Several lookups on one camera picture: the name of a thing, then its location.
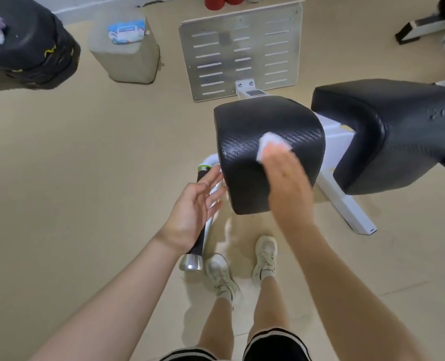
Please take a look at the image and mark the person's right hand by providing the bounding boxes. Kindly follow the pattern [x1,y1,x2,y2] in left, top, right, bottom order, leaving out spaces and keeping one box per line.
[262,140,315,227]

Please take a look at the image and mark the person's left hand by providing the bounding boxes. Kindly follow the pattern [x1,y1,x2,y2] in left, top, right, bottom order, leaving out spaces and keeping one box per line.
[162,165,227,253]

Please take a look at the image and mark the white cleaning wipe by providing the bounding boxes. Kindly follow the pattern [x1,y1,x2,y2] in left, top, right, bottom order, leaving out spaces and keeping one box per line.
[255,132,293,163]

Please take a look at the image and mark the white machine frame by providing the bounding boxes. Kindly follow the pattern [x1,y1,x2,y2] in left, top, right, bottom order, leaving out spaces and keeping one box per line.
[178,0,445,272]

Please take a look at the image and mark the black textured cushion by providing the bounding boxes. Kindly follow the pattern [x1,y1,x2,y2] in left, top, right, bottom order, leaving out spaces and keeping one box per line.
[213,95,325,216]

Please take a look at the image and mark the black cushion with small dents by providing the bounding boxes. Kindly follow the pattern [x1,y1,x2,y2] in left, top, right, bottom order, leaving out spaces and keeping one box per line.
[311,78,445,196]

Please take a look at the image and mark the perforated metal footplate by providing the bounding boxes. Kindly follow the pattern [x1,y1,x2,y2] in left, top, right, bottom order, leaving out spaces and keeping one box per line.
[178,0,306,103]

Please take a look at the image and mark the blue white wet wipe pack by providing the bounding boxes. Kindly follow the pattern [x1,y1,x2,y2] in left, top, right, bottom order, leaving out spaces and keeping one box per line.
[108,19,150,45]

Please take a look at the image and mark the person's left forearm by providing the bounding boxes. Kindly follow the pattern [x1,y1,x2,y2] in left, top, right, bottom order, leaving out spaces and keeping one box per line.
[31,233,185,361]

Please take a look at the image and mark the person's right forearm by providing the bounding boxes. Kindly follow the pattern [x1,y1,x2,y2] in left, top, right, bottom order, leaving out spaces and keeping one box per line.
[273,218,430,361]

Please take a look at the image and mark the person's left beige sneaker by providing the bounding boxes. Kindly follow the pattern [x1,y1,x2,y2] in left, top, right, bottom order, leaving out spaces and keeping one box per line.
[204,253,241,301]

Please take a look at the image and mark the person's beige sneaker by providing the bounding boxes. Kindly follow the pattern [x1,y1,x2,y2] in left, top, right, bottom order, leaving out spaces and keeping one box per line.
[204,253,241,301]
[251,236,279,286]

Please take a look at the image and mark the person's right beige sneaker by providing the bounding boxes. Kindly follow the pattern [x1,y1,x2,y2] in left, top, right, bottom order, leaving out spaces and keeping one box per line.
[251,236,279,286]

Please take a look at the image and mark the person's left leg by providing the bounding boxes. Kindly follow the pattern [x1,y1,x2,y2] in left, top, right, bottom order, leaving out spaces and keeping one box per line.
[198,295,235,352]

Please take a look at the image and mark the person's leg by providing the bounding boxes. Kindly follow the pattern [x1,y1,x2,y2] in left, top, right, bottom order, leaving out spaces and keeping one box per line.
[247,276,291,342]
[198,295,235,352]

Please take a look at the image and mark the person's right leg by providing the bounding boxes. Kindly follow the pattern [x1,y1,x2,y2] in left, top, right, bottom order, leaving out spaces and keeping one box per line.
[247,276,291,342]

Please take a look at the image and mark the person's black striped shorts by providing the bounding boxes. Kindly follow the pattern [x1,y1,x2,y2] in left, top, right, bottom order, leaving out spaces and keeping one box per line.
[158,326,313,361]

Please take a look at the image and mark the white exercise machine black roller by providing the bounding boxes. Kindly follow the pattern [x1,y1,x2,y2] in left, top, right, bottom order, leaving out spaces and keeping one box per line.
[395,0,445,93]

